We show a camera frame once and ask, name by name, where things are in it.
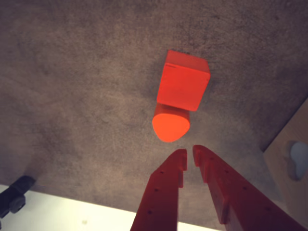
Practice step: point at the black clamp knob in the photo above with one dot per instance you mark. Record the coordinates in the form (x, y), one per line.
(16, 192)

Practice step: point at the red rounded triangle block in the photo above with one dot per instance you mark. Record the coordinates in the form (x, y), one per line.
(170, 127)

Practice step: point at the wooden shape sorter box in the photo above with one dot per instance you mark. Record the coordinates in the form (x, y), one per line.
(274, 158)

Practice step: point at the red cube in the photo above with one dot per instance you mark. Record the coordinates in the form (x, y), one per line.
(183, 84)

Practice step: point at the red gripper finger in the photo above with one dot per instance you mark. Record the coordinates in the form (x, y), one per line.
(240, 204)
(163, 192)

